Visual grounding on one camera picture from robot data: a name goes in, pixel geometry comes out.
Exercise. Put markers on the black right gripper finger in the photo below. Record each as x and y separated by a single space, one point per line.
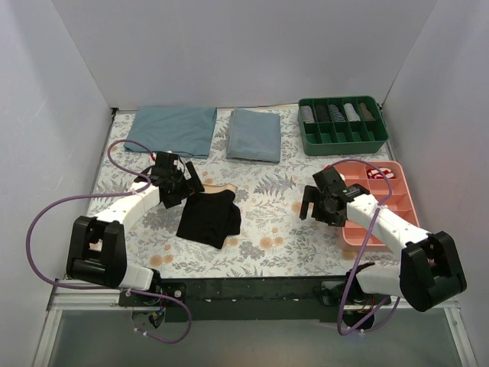
309 197
317 213

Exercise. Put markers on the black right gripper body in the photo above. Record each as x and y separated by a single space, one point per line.
316 201

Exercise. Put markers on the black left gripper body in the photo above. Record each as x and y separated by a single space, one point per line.
185 182

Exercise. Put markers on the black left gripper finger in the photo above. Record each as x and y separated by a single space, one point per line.
171 199
194 180

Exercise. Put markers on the black underwear beige waistband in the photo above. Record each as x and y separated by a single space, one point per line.
210 217

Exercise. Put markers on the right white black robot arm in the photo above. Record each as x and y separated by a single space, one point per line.
429 271

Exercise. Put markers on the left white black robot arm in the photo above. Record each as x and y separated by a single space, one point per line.
97 253

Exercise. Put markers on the red white striped rolled garment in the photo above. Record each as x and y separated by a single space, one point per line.
380 173

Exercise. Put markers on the teal folded cloth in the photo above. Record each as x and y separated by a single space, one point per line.
186 131

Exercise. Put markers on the floral patterned table mat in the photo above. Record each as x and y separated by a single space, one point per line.
273 240

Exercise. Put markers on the green divided organizer box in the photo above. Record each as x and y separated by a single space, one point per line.
342 138

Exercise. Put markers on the grey blue folded cloth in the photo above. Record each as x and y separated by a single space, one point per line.
254 136

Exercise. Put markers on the white striped rolled sock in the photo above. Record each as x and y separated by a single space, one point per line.
307 114

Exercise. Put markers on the blue striped rolled sock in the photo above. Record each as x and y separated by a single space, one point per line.
336 114

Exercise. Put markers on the black rolled sock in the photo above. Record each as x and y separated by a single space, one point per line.
322 113

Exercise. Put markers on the grey white rolled sock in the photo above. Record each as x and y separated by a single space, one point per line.
351 113

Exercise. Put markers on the brown rolled sock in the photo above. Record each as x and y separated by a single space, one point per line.
367 111

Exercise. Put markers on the aluminium frame rail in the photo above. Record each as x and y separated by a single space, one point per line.
77 295

